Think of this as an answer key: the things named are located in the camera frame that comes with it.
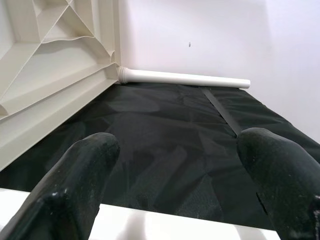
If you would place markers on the white plastic table top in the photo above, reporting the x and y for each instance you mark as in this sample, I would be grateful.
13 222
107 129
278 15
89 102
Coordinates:
50 62

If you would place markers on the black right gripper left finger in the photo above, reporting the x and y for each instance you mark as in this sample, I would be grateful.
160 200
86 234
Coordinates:
62 195

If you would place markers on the black table cloth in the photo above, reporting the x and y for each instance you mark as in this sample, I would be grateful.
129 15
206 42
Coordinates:
175 137

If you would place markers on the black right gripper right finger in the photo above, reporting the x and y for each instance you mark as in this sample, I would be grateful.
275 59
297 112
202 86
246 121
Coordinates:
287 187

